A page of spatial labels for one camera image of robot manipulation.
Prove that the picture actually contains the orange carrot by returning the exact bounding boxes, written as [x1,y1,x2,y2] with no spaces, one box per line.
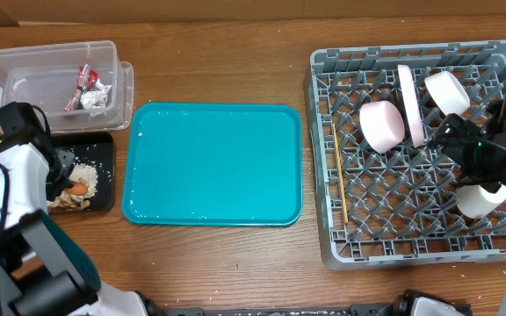
[65,182,88,196]

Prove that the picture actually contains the white bowl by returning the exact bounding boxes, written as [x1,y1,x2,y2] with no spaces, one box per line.
[424,71,470,115]

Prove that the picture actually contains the white paper cup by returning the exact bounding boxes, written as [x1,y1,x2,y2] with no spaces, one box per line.
[456,185,506,219]

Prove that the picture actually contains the aluminium foil ball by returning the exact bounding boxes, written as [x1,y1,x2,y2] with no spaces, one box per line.
[80,83,112,109]

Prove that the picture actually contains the white round plate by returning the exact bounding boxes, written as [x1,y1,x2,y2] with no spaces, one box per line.
[397,64,424,147]

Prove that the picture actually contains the pink bowl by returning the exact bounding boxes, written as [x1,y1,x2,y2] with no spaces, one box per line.
[359,100,405,153]

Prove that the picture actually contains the red snack wrapper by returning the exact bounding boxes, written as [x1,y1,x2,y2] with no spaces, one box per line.
[64,64,98,111]

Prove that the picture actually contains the wooden chopstick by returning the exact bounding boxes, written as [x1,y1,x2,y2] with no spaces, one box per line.
[331,122,349,225]

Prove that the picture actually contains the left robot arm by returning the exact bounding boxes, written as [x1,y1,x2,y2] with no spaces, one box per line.
[0,102,161,315]

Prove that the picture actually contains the grey dishwasher rack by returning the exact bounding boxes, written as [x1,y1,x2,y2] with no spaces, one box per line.
[304,40,506,270]

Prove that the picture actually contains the pile of rice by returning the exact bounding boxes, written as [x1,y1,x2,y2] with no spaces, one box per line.
[69,164,98,198]

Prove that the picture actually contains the pile of peanut shells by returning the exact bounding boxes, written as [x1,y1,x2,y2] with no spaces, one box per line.
[47,192,90,211]

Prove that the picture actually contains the black tray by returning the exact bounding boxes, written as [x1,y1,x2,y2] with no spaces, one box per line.
[48,132,116,213]

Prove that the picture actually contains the clear plastic bin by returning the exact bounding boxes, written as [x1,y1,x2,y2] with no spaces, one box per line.
[0,40,134,133]

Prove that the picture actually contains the teal serving tray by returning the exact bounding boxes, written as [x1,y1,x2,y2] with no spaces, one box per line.
[121,103,303,226]

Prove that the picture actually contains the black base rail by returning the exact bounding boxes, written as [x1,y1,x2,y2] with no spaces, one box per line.
[138,288,473,316]

